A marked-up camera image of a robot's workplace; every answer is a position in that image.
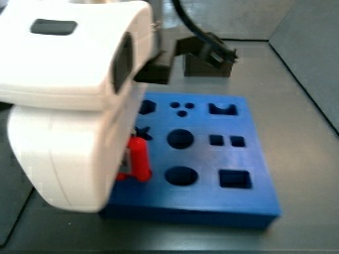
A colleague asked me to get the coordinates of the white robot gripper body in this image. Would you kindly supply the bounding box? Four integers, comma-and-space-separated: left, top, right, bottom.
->
0, 0, 153, 212

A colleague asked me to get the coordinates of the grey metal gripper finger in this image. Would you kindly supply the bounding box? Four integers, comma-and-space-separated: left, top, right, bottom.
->
119, 149, 131, 174

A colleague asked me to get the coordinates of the red square-circle peg object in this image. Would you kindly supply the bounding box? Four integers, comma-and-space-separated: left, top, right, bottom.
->
116, 136, 152, 182

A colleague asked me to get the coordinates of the blue shape-sorting foam block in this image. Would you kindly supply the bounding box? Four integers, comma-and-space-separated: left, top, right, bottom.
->
100, 92, 280, 229

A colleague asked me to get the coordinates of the dark grey curved holder block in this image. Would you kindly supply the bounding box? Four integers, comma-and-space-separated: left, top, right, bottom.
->
184, 54, 233, 77

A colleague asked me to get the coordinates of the black cable with connector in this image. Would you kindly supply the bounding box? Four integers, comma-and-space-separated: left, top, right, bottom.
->
171, 0, 240, 68

